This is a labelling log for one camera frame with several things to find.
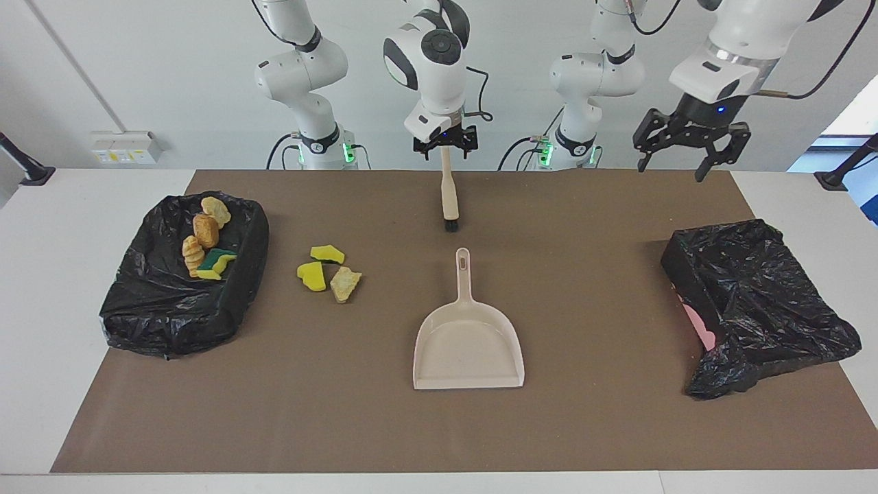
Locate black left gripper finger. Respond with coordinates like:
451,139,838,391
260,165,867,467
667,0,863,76
632,108,677,173
694,122,752,183

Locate beige hand brush black bristles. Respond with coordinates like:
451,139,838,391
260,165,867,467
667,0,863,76
439,146,461,233

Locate toy croissant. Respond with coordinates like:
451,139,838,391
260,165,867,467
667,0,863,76
329,266,363,305
181,235,206,279

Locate curved yellow sponge piece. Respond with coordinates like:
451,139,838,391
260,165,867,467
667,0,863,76
296,261,329,293

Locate beige plastic dustpan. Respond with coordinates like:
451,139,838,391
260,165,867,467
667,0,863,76
412,248,526,391

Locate pale lumpy toy bread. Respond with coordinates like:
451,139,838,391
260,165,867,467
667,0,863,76
200,196,233,229

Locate brown oval toy bread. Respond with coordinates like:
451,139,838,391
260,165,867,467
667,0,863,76
192,213,220,250

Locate notched yellow sponge piece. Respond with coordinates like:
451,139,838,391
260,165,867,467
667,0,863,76
197,248,239,281

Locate black plastic trash bag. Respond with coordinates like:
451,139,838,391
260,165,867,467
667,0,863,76
660,219,863,401
99,191,271,360

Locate pink bin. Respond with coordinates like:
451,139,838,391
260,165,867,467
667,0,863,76
678,301,718,352

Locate black clamp stand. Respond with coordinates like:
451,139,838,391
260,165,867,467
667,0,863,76
814,133,878,192
0,131,56,187

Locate brown table mat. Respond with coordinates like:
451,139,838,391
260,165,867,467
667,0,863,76
50,169,873,474

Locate black base cable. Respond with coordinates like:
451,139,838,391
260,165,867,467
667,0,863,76
265,132,303,170
499,135,547,172

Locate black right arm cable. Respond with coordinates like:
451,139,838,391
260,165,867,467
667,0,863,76
463,66,495,124

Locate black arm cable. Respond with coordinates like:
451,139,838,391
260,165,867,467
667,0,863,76
758,0,867,101
463,66,495,124

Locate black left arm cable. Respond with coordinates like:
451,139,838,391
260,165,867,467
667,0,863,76
758,0,867,101

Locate white wall socket box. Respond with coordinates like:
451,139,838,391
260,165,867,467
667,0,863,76
90,130,161,166

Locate white wall cable conduit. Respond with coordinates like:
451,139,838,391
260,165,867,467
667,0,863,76
26,0,132,135

